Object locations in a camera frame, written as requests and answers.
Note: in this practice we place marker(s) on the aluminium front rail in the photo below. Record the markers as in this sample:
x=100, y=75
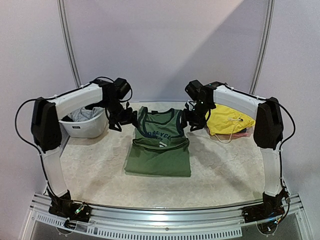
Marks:
x=216, y=223

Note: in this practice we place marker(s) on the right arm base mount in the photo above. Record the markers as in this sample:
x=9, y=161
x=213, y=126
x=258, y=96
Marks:
x=265, y=212

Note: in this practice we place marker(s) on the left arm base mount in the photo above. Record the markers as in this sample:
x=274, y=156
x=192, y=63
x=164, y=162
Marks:
x=67, y=208

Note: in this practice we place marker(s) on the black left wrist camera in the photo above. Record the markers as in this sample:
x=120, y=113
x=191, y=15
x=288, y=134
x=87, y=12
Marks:
x=122, y=88

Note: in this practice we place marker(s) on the yellow shorts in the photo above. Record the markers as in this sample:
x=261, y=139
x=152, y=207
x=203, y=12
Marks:
x=224, y=120

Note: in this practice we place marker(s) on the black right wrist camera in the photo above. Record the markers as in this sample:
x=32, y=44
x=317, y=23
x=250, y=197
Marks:
x=193, y=89

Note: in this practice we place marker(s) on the grey garment in basket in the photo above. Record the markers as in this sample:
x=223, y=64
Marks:
x=83, y=114

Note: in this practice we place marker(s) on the aluminium frame post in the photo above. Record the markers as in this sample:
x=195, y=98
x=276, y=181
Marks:
x=263, y=45
x=68, y=42

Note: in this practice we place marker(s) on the green garment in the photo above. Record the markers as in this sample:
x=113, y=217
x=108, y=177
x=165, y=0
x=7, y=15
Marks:
x=160, y=147

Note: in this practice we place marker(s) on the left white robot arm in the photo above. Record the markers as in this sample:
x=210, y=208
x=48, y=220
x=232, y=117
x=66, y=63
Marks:
x=47, y=112

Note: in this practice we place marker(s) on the white plastic laundry basket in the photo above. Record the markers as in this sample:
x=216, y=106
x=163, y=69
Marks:
x=92, y=128

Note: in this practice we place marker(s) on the left aluminium frame post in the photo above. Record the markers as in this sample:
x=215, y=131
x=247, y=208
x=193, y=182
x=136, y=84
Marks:
x=68, y=42

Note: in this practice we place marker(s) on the folded pink garment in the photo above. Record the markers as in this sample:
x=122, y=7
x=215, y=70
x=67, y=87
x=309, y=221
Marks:
x=247, y=132

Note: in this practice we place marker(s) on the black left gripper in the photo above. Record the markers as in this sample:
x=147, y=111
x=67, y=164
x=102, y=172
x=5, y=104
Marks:
x=129, y=118

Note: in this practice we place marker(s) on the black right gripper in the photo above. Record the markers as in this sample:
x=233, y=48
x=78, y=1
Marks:
x=193, y=117

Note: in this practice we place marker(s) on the right aluminium frame post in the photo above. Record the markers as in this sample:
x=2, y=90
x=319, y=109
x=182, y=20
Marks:
x=263, y=45

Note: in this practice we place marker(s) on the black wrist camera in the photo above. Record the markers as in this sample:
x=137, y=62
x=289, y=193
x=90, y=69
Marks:
x=122, y=88
x=193, y=89

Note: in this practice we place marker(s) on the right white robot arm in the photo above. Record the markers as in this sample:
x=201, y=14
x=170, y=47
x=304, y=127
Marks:
x=268, y=130

